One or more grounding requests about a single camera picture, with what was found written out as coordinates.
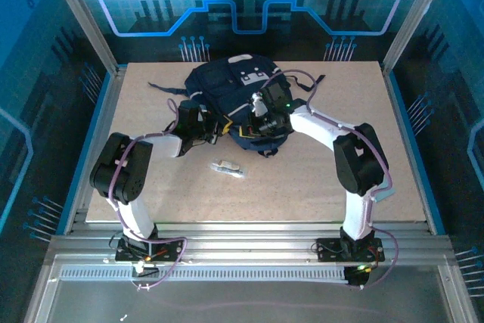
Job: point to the navy blue backpack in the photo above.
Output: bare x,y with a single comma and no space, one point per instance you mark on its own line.
215,81

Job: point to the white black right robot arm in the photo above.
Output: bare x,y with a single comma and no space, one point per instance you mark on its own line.
317,126

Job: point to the small white clip object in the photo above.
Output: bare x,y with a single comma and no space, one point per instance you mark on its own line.
227,168

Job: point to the small white adapter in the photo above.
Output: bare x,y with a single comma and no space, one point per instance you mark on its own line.
140,268

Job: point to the black controller board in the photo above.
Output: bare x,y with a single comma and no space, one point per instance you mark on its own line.
355,277

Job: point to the aluminium left side rail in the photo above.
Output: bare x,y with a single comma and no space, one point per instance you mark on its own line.
110,100

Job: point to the aluminium front frame rail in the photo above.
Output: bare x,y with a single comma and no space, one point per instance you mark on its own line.
246,236

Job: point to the aluminium right side rail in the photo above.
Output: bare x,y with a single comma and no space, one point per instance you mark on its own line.
388,78

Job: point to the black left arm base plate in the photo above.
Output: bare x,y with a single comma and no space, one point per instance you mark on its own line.
170,249

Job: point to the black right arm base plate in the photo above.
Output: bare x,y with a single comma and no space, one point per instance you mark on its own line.
329,249

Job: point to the aluminium left frame post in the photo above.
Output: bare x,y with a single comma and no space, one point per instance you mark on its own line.
81,16

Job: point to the aluminium frame post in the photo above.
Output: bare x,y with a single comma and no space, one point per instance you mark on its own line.
416,13
81,16

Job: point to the aluminium right frame post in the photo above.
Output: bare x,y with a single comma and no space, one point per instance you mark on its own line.
416,13

